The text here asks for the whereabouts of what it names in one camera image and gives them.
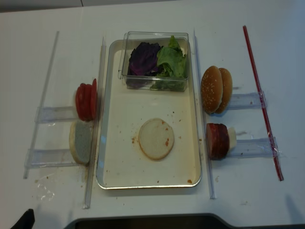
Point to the sesame bun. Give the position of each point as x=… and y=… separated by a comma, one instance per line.
x=227, y=90
x=211, y=89

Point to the clear bun feeder track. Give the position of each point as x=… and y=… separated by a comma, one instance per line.
x=247, y=101

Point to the red plastic rail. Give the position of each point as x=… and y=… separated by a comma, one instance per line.
x=271, y=137

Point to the front sesame bun top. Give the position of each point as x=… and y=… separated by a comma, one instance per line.
x=211, y=89

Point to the rear tomato slice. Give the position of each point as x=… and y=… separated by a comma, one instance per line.
x=93, y=98

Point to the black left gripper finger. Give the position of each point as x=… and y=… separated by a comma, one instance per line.
x=26, y=221

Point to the clear tomato feeder track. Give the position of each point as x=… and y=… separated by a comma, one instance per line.
x=55, y=114

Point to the clear meat feeder track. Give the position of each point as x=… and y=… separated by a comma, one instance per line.
x=255, y=148

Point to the tomato slice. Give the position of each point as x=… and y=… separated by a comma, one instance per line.
x=83, y=102
x=93, y=98

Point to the bun bottom on tray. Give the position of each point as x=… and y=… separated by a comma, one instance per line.
x=156, y=138

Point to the stack of meat slices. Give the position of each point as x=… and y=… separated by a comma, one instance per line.
x=217, y=141

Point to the white pusher block right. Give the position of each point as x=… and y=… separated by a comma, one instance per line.
x=232, y=138

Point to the clear rail left of tray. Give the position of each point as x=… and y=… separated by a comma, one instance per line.
x=95, y=130

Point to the metal baking tray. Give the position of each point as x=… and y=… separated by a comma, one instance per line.
x=121, y=163

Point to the front tomato slice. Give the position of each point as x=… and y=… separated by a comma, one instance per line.
x=83, y=102

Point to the clear bread feeder track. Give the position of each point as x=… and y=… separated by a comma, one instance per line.
x=38, y=158

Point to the clear rail far left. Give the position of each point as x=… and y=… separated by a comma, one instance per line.
x=43, y=95

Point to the clear rail of tray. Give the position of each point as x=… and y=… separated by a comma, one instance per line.
x=95, y=130
x=208, y=164

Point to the green lettuce in box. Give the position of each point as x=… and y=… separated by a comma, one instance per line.
x=170, y=60

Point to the purple cabbage leaf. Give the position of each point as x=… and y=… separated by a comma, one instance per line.
x=143, y=59

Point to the clear rail right of tray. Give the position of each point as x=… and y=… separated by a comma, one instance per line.
x=208, y=164

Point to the upright white bread slice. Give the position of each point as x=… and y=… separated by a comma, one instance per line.
x=80, y=142

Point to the rear sesame bun top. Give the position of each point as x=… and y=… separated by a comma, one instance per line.
x=227, y=90

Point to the clear plastic lettuce box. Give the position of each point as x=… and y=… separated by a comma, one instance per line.
x=131, y=40

